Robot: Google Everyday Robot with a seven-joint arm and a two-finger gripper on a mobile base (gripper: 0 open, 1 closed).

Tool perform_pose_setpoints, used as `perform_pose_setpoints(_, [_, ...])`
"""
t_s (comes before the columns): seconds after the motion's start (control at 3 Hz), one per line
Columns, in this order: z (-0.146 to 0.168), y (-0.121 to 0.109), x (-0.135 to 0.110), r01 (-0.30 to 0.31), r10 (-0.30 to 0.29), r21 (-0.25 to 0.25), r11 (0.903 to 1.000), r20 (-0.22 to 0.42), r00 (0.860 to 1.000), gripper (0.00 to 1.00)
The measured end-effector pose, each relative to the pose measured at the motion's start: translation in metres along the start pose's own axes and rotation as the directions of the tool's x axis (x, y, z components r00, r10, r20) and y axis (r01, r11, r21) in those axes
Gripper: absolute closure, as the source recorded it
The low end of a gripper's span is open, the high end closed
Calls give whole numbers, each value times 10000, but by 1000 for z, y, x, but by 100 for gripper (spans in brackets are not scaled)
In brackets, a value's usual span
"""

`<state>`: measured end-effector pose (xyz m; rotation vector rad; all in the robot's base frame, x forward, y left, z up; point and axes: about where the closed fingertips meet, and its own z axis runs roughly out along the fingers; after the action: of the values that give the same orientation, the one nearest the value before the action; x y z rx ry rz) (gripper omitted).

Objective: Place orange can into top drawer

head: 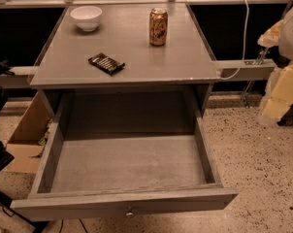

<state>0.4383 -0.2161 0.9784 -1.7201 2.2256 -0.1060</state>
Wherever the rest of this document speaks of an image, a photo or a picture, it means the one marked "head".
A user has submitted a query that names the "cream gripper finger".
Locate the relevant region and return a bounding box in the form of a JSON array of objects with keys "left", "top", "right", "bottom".
[
  {"left": 258, "top": 61, "right": 293, "bottom": 126},
  {"left": 257, "top": 19, "right": 283, "bottom": 48}
]

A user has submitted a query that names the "orange soda can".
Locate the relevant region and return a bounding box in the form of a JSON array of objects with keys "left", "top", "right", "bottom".
[{"left": 149, "top": 8, "right": 168, "bottom": 46}]

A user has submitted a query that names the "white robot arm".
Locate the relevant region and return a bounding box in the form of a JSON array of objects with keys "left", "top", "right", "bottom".
[{"left": 257, "top": 7, "right": 293, "bottom": 125}]

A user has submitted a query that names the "open grey top drawer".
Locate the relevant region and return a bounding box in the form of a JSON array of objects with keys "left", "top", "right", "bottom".
[{"left": 12, "top": 111, "right": 238, "bottom": 221}]

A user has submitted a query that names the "metal drawer knob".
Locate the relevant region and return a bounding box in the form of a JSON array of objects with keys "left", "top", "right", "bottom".
[{"left": 125, "top": 208, "right": 135, "bottom": 218}]

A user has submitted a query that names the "black snack bar packet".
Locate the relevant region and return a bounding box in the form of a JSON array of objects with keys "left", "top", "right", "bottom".
[{"left": 88, "top": 52, "right": 125, "bottom": 76}]

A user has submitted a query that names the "grey wooden cabinet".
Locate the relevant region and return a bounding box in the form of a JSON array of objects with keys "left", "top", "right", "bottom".
[{"left": 31, "top": 3, "right": 217, "bottom": 140}]

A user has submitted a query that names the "white ceramic bowl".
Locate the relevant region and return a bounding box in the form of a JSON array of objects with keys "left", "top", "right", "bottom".
[{"left": 70, "top": 6, "right": 102, "bottom": 32}]

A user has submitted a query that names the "cardboard box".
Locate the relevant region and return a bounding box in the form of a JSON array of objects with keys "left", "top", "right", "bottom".
[{"left": 5, "top": 93, "right": 50, "bottom": 174}]

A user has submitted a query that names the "grey metal rail beam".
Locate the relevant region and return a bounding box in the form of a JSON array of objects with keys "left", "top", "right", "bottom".
[{"left": 0, "top": 59, "right": 277, "bottom": 88}]

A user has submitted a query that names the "white cable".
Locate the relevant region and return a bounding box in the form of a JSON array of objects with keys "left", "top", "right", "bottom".
[{"left": 219, "top": 0, "right": 250, "bottom": 82}]

